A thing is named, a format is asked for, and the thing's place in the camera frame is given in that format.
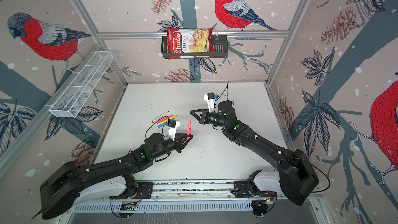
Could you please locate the blue highlighter pen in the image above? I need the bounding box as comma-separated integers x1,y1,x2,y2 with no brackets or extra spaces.
157,117,174,128

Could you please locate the aluminium mounting rail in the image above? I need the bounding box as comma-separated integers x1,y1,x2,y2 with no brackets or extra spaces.
111,178,324,202

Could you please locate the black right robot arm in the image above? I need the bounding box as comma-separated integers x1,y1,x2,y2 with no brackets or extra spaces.
190,100,319,205

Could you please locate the yellow highlighter pen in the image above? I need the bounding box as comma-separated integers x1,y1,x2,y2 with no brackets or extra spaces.
157,114,178,127

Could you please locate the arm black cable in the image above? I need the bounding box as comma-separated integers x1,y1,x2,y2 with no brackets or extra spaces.
145,119,170,139
214,80,235,104

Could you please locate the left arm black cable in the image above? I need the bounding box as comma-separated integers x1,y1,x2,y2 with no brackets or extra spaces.
145,119,170,139

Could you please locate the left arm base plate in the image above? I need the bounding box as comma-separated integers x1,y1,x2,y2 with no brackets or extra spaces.
116,182,154,200

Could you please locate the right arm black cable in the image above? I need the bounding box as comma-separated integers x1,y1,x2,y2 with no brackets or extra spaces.
214,80,235,104

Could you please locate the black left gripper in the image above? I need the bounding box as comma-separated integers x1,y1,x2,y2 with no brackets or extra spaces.
152,133,193,160

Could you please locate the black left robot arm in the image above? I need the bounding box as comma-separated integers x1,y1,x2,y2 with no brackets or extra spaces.
38,133,193,220

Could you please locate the black wire basket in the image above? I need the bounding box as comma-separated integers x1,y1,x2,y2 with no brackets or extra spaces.
161,34,229,60

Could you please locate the pink-red highlighter pen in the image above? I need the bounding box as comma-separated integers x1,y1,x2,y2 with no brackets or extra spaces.
187,120,192,144

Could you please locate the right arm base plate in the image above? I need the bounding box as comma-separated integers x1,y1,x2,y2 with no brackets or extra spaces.
231,181,277,199

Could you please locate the white marker pen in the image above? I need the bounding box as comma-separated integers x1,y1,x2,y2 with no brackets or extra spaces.
152,111,169,123

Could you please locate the red cassava chips bag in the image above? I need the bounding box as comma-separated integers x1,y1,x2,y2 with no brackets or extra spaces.
166,28,214,55

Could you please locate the white mesh wall tray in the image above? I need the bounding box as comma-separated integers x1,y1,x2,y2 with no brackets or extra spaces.
49,51,114,118

